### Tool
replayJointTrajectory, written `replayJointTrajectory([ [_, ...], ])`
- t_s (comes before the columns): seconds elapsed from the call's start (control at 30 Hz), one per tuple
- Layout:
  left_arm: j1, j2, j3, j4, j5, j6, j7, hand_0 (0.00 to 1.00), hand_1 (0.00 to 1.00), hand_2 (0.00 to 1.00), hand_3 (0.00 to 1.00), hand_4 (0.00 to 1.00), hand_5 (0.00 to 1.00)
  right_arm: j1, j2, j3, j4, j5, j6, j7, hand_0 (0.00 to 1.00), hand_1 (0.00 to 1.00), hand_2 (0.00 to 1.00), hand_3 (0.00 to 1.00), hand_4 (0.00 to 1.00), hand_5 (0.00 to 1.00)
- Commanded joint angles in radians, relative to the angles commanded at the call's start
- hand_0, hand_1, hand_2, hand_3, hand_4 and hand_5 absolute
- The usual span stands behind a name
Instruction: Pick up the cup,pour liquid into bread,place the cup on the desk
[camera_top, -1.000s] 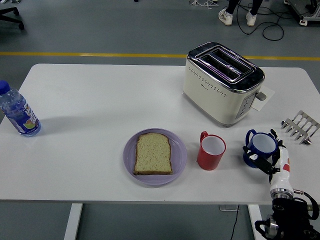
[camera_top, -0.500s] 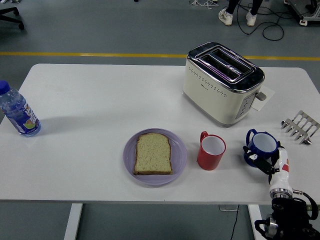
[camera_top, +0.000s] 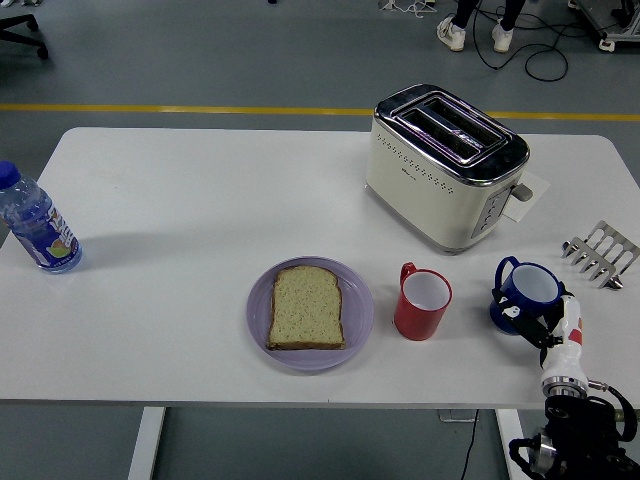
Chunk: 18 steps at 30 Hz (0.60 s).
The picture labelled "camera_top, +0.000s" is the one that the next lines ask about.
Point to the red enamel cup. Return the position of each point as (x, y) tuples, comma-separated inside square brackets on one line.
[(417, 322)]

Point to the blue enamel cup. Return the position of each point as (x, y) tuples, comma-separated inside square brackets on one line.
[(532, 287)]

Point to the metal toast rack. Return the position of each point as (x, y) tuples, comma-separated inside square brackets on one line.
[(600, 250)]

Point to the cream and chrome toaster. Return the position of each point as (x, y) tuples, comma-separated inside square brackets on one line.
[(425, 200)]

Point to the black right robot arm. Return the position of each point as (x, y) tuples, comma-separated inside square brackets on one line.
[(580, 430)]

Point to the person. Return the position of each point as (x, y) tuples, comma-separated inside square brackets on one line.
[(452, 32)]

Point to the metal equipment frame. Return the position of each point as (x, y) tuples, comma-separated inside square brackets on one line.
[(620, 35)]

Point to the white paper card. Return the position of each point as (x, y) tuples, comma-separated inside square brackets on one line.
[(537, 187)]

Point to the black office chair base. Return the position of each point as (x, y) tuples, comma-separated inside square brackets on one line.
[(25, 21)]

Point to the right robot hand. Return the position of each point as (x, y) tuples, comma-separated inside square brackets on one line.
[(565, 350)]

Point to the purple plate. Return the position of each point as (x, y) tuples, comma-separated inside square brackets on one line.
[(360, 310)]

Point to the white table leg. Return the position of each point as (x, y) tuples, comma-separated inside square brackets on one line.
[(515, 445), (146, 445)]

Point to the slice of bread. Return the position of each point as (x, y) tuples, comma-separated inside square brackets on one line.
[(306, 310)]

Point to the grey box under table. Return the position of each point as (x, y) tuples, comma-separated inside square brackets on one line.
[(450, 415)]

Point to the water bottle with blue cap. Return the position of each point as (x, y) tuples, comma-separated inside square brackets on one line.
[(40, 230)]

